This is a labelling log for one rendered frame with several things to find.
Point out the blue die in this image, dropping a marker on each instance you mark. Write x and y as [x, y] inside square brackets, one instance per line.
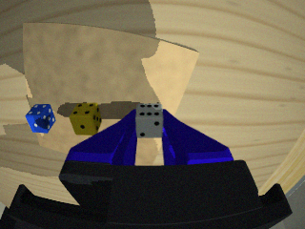
[40, 118]

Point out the white dice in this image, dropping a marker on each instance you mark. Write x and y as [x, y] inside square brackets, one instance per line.
[149, 120]

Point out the yellow die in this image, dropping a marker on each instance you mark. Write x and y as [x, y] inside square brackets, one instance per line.
[86, 119]

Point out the tan mat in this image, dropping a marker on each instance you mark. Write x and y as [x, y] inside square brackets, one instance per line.
[66, 64]

